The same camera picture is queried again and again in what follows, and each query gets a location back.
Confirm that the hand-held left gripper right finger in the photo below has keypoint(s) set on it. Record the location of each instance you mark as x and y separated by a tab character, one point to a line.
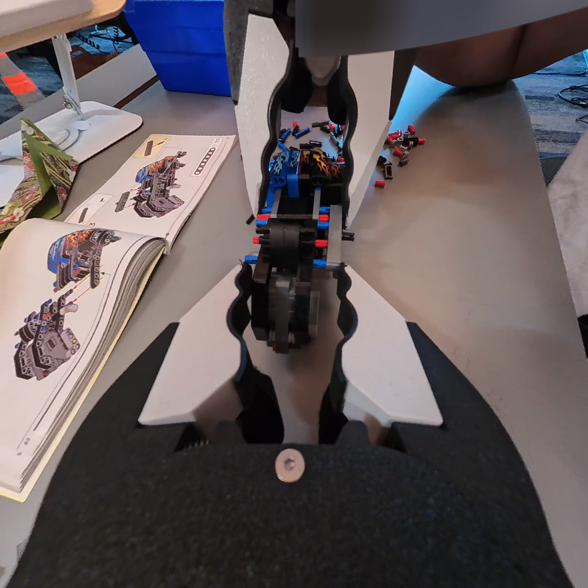
386	367

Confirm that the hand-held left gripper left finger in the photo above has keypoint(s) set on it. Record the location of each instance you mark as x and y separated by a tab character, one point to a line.
193	367

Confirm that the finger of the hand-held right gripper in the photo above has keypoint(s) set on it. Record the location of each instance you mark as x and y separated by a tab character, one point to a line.
372	115
255	92

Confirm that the blue black lego vehicle model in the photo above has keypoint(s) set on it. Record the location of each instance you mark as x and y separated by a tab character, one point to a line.
285	243

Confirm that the person's right forearm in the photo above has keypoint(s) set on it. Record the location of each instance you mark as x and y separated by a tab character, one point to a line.
482	64

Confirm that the pile of red grey lego pieces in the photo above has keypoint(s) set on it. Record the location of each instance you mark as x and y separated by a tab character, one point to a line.
403	154

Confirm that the pile of blue black lego pins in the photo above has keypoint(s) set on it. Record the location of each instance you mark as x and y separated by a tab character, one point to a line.
299	133

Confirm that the open lego instruction booklet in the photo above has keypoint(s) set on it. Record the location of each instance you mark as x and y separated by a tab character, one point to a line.
46	413

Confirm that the blue plastic bin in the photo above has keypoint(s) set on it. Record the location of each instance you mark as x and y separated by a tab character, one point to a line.
183	46

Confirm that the white stand with clear stem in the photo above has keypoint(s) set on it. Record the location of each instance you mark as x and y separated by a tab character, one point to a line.
105	121

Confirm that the wood-edged white board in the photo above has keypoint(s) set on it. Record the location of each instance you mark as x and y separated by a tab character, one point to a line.
46	13

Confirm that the green patterned folded paper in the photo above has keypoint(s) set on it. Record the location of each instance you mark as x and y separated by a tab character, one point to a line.
41	174

